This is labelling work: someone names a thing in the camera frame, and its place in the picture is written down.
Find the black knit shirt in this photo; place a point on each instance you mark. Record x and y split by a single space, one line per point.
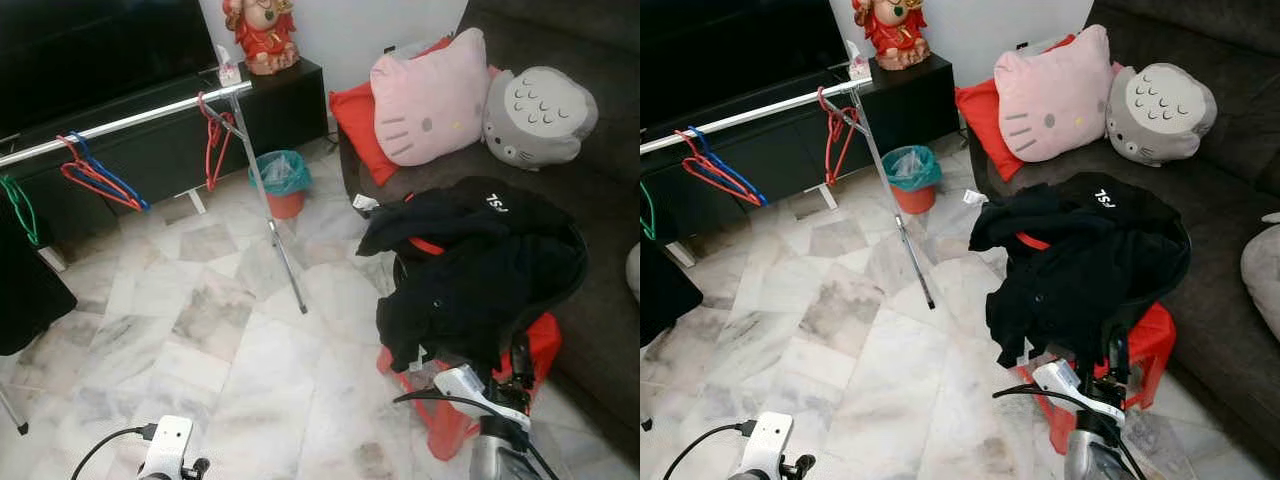
1070 305
460 310

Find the green plastic hanger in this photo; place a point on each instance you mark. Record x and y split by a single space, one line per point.
20 200
648 210

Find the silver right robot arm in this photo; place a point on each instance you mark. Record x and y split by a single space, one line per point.
1095 458
500 460

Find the red plastic hanger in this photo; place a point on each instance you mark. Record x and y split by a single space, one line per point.
100 190
210 140
830 135
718 185

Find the blue plastic hanger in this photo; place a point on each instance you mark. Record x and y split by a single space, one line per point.
125 190
745 185

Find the red plastic stool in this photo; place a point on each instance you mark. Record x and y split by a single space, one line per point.
545 345
1155 345

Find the dark brown sofa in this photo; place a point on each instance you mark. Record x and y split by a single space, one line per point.
610 250
1230 150

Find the light grey cushion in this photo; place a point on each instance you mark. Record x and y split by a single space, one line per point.
1265 275
634 270

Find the black shirt white letter print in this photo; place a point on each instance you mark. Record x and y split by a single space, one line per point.
470 215
1080 210

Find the black polo shirt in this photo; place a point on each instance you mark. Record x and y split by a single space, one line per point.
665 295
30 290

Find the grey owl-like plush pillow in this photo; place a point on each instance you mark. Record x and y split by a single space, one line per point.
540 120
1160 115

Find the orange waste bin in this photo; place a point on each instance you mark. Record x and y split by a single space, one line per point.
285 203
914 198

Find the pink cat face pillow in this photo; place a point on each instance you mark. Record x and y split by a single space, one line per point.
1055 95
430 100

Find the red pillow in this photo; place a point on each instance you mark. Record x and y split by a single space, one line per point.
980 120
355 120

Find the green plastic bin liner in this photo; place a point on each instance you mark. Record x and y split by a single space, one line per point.
280 172
910 167

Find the black TV console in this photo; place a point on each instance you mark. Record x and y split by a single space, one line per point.
780 155
150 160

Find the silver metal clothes rack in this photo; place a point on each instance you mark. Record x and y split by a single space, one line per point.
760 113
130 122

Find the black flat television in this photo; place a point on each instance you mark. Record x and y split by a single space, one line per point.
730 50
90 50

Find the small white pink package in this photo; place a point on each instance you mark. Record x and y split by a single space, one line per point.
858 62
230 68

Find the red robed figurine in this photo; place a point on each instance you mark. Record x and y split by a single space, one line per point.
262 35
890 32

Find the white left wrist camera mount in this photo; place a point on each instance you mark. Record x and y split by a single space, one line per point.
168 445
765 440

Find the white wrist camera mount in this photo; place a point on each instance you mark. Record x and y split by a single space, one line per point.
765 440
1075 390
168 445
475 395

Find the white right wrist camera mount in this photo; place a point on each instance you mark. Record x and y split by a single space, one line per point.
1075 390
475 395

